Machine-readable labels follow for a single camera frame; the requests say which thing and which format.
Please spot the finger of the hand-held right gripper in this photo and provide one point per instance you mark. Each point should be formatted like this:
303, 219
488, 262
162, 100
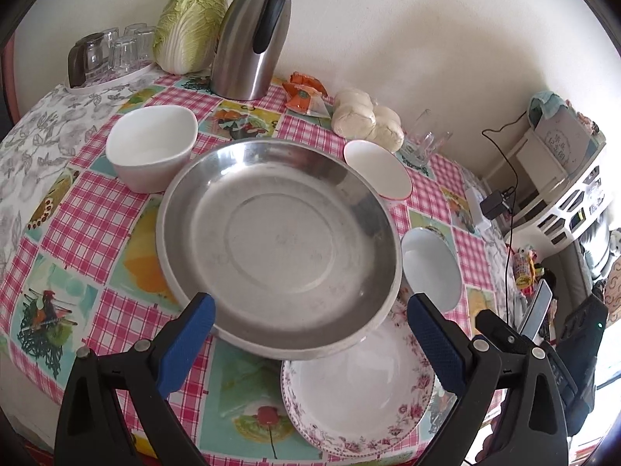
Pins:
495, 325

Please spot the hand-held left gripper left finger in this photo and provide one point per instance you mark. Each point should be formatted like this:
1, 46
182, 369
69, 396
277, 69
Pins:
187, 344

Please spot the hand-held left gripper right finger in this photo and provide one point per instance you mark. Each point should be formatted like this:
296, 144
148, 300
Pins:
436, 344

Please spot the floral rimmed white plate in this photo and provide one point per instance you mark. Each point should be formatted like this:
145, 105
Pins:
359, 398

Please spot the large metal basin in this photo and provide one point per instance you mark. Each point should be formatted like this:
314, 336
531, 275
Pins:
281, 252

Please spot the strawberry print bowl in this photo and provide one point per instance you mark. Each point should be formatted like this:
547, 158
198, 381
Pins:
376, 167

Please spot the white square bowl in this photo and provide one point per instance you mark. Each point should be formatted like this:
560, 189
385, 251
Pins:
145, 141

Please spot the smartphone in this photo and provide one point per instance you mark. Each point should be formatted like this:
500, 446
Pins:
538, 306

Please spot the white power strip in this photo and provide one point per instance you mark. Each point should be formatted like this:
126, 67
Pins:
478, 213

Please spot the black power adapter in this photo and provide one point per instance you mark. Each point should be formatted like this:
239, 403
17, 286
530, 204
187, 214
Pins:
497, 205

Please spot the white plastic basket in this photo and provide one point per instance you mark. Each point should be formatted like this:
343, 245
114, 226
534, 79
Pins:
582, 194

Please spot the pink checked tablecloth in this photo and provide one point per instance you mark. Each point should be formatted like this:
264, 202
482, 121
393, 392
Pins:
97, 213

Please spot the white chair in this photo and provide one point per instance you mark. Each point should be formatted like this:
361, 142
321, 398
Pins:
538, 155

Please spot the clear glass mug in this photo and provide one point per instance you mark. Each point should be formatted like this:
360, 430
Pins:
422, 136

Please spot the bag of steamed buns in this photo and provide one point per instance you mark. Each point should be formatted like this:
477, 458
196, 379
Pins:
388, 128
351, 114

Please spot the teal cloth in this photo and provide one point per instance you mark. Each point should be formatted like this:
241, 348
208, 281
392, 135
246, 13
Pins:
546, 102

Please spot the orange snack packet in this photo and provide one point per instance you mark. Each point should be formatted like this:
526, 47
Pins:
303, 99
305, 80

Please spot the white tray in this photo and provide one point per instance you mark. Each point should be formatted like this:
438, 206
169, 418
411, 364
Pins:
97, 86

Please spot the steel thermos jug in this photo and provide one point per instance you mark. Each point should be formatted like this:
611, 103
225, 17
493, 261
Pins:
242, 58

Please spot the clear drinking glass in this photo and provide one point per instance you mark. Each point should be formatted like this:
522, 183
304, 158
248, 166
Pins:
145, 43
123, 56
109, 48
133, 30

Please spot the dark brown glass cup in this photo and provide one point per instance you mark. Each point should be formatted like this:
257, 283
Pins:
75, 63

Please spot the napa cabbage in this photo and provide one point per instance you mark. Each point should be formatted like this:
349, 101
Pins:
189, 29

